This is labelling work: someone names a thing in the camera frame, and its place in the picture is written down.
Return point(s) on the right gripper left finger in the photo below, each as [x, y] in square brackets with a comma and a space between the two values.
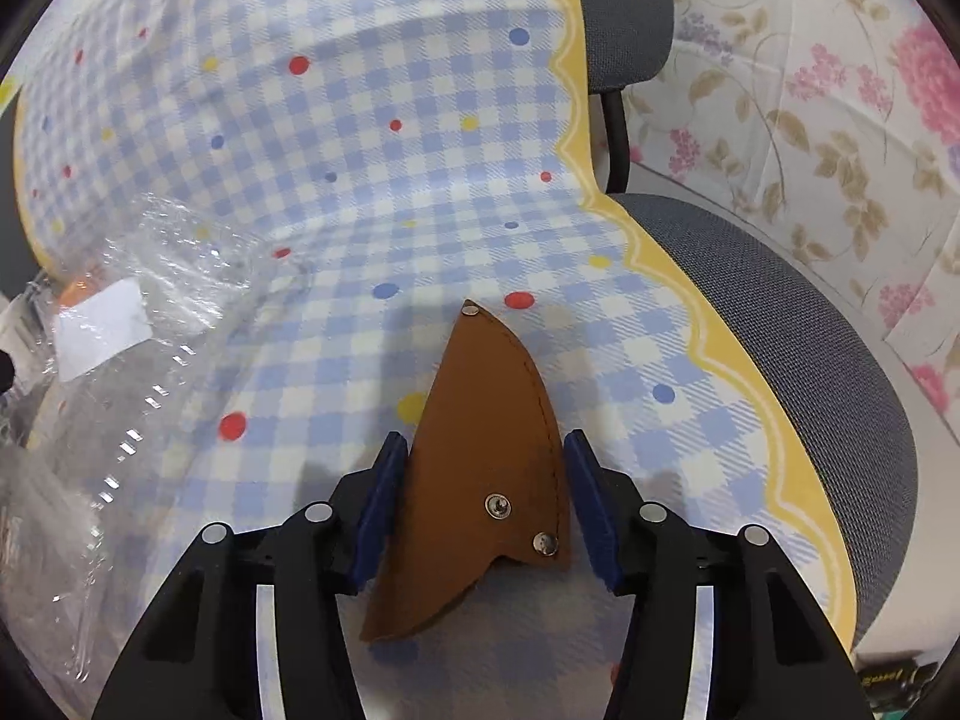
[194, 652]

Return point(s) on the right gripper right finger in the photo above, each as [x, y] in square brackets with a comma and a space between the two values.
[775, 654]

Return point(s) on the clear plastic clamshell box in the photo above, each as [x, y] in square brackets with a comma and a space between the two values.
[113, 400]

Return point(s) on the brown leather sheath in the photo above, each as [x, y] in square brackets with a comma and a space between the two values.
[485, 481]

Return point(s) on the orange knitted toy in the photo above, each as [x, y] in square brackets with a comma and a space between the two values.
[77, 291]

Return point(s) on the grey fabric chair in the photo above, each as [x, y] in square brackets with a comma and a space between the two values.
[787, 329]

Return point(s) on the blue checkered cloth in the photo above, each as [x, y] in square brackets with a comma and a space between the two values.
[350, 218]

